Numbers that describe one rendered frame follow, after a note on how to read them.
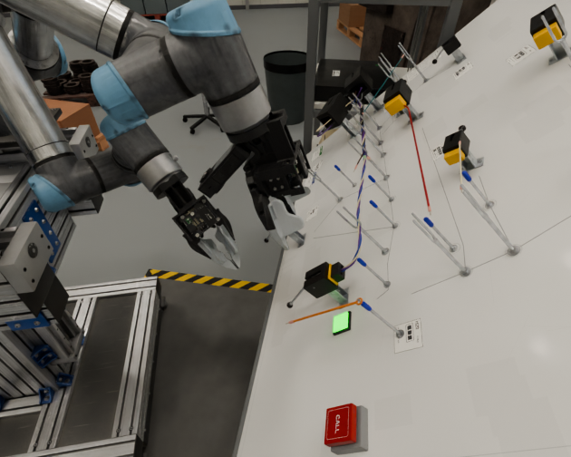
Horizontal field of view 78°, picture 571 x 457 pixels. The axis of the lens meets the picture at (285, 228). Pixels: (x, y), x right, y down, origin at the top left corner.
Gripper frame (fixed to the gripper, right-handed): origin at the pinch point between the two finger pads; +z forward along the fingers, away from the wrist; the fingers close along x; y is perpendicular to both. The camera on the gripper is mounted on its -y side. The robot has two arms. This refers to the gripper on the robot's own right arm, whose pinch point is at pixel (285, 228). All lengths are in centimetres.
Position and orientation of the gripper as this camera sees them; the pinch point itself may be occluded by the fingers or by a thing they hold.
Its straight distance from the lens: 62.1
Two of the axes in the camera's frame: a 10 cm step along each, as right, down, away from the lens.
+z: 3.6, 7.3, 5.8
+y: 9.2, -1.6, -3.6
